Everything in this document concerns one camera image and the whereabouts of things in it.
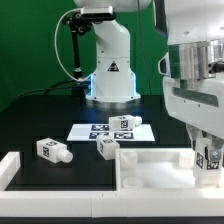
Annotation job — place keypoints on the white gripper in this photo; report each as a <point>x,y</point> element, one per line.
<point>200,110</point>

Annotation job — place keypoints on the white U-shaped fence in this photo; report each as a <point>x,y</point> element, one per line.
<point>92,203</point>

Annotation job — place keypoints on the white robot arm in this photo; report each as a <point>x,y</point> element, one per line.
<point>192,68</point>

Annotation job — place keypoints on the white square tabletop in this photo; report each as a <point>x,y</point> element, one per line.
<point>160,174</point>

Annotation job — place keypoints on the paper sheet with markers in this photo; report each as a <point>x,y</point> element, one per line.
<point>89,132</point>

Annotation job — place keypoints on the camera on black stand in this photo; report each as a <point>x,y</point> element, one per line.
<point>80,21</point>

